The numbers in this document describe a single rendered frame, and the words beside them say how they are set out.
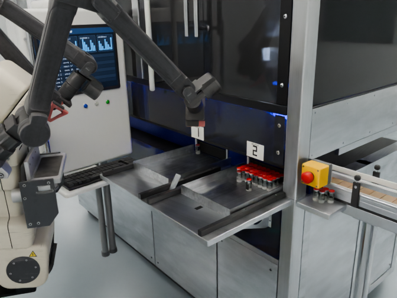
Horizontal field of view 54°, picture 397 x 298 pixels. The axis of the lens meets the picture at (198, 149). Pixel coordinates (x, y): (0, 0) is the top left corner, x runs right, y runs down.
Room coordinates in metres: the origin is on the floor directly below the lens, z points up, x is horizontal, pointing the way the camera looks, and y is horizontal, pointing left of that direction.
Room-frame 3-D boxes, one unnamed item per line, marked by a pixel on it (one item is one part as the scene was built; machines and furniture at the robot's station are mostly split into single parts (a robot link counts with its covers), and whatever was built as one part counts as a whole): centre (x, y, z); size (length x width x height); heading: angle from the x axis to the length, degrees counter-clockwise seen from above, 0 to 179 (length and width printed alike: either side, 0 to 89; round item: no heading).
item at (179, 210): (1.41, 0.02, 0.87); 0.70 x 0.48 x 0.02; 40
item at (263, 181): (1.38, -0.21, 0.91); 0.18 x 0.02 x 0.05; 40
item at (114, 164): (1.71, 0.46, 0.82); 0.40 x 0.14 x 0.02; 133
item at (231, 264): (2.35, -0.06, 0.44); 2.06 x 1.00 x 0.88; 40
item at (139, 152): (2.05, 0.33, 0.73); 1.98 x 0.01 x 0.25; 40
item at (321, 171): (1.21, -0.40, 1.00); 0.08 x 0.07 x 0.07; 130
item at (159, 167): (1.59, 0.07, 0.90); 0.34 x 0.26 x 0.04; 130
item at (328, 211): (1.22, -0.44, 0.87); 0.14 x 0.13 x 0.02; 130
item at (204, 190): (1.33, -0.15, 0.90); 0.34 x 0.26 x 0.04; 130
